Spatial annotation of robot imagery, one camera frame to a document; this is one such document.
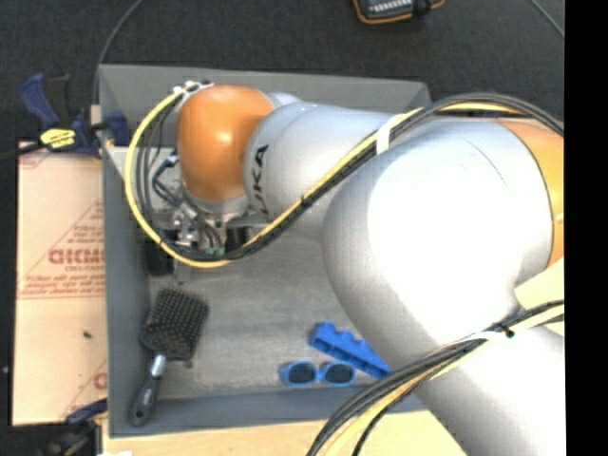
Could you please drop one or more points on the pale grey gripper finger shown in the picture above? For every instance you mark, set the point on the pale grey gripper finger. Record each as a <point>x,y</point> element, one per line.
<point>183,271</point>

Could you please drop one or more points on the black hairbrush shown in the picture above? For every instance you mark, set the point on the black hairbrush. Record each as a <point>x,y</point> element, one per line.
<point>176,323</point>

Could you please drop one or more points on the grey metal bin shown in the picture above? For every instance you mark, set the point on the grey metal bin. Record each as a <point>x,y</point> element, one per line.
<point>266,302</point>

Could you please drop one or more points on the brown cardboard board red print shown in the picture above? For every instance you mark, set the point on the brown cardboard board red print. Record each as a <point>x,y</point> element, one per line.
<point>57,207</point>

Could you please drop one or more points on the blue sunglasses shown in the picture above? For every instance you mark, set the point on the blue sunglasses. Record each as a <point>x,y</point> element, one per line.
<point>304,373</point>

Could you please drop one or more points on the blue toy building block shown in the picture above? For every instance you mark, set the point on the blue toy building block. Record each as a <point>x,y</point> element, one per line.
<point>347,347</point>

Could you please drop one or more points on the black cylinder on white bracket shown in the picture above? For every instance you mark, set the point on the black cylinder on white bracket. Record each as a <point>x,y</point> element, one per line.
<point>234,238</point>

